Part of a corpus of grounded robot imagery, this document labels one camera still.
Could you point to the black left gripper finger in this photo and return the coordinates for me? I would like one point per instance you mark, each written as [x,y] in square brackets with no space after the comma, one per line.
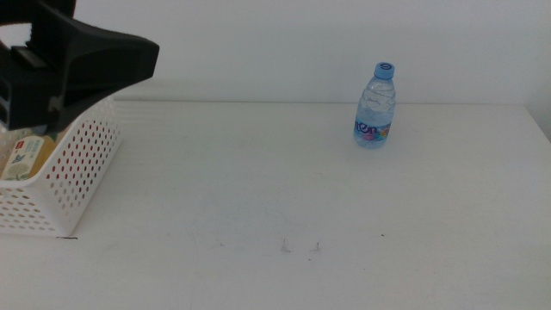
[107,60]
[26,10]

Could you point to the yellow tea bottle white cap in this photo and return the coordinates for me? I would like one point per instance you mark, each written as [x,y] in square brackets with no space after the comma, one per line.
[26,155]

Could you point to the white perforated plastic basket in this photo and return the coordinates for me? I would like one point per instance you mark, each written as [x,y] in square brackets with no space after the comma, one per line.
[17,184]

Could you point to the clear water bottle blue cap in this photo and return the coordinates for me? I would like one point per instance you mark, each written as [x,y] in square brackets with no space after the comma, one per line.
[374,112]

